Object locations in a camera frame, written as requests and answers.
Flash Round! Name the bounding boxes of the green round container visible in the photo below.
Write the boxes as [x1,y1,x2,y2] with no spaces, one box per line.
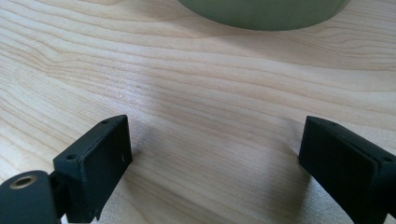
[177,0,352,32]

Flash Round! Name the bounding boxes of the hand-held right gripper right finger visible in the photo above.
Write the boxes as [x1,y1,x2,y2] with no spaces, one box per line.
[298,115,396,224]

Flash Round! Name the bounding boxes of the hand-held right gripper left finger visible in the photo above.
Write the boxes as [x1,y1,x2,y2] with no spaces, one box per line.
[52,114,133,224]

